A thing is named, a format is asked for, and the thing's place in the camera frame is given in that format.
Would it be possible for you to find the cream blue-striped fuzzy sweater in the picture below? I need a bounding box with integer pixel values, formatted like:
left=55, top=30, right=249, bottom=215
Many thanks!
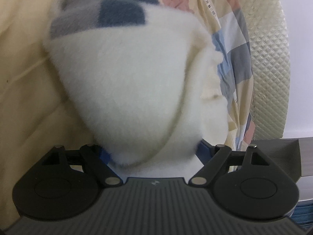
left=44, top=0, right=228, bottom=179

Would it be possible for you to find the grey bedside cabinet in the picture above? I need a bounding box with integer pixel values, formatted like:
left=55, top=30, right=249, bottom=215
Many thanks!
left=227, top=136, right=313, bottom=201

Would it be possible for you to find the blue storage box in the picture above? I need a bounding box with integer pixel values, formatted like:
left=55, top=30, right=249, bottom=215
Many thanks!
left=291, top=198, right=313, bottom=230

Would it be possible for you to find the cream quilted headboard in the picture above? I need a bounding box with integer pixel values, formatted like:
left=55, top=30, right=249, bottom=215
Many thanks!
left=239, top=0, right=291, bottom=140

